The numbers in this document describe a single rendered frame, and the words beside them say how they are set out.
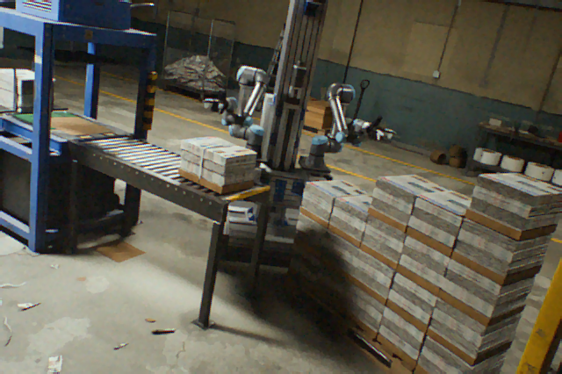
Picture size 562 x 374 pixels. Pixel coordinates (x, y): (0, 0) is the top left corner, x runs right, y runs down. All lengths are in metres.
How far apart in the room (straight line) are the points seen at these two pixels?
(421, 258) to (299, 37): 1.92
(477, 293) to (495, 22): 7.42
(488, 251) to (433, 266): 0.34
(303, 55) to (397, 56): 6.24
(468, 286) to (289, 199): 1.71
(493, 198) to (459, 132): 7.18
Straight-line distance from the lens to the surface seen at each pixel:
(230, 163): 2.91
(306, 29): 3.88
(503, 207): 2.55
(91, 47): 4.49
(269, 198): 3.22
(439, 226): 2.73
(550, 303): 2.31
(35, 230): 3.80
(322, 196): 3.28
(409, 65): 9.93
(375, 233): 3.01
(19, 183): 4.01
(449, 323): 2.80
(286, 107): 3.82
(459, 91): 9.69
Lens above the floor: 1.78
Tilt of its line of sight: 18 degrees down
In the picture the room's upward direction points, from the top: 11 degrees clockwise
